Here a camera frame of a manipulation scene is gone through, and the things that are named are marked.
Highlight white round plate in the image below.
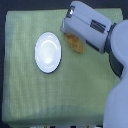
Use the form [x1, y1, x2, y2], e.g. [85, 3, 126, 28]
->
[35, 32, 61, 73]

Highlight green table cloth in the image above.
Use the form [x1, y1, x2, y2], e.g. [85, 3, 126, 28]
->
[2, 10, 119, 127]

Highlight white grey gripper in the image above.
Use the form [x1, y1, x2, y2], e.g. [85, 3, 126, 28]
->
[60, 1, 112, 53]

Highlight golden brown bread roll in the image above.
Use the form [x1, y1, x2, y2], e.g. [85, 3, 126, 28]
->
[65, 33, 84, 53]

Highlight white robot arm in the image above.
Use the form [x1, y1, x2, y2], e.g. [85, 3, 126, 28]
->
[60, 1, 128, 128]

